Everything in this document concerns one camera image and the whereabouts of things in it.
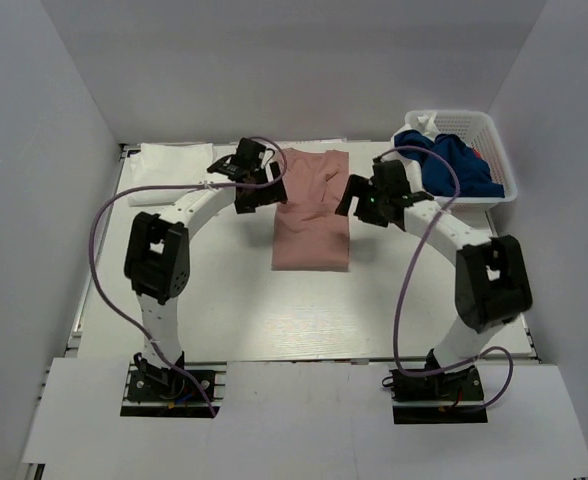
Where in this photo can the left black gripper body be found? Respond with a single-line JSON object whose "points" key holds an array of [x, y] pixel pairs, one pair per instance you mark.
{"points": [[261, 178]]}

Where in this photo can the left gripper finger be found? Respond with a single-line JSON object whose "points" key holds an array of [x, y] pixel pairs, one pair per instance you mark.
{"points": [[247, 202], [275, 192]]}

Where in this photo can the pink t shirt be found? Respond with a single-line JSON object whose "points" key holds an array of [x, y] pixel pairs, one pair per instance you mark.
{"points": [[308, 234]]}

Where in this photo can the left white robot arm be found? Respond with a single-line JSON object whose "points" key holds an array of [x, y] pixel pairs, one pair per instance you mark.
{"points": [[157, 261]]}

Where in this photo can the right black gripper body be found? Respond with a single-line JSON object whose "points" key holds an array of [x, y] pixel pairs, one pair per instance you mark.
{"points": [[371, 205]]}

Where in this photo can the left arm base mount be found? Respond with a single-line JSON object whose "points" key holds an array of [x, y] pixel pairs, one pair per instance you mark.
{"points": [[144, 397]]}

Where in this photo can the white red t shirt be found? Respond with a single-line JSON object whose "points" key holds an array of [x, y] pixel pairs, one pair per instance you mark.
{"points": [[414, 150]]}

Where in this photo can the white plastic basket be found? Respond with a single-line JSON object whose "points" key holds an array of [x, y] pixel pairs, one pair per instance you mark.
{"points": [[470, 143]]}

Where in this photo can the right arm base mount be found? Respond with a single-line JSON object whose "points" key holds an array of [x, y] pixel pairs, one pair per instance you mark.
{"points": [[444, 399]]}

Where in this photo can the folded white t shirt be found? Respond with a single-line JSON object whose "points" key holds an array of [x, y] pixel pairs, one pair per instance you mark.
{"points": [[157, 164]]}

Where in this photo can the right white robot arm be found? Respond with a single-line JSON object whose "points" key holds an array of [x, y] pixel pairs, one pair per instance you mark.
{"points": [[491, 287]]}

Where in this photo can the blue t shirt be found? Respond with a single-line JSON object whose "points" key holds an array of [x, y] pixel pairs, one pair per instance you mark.
{"points": [[454, 165]]}

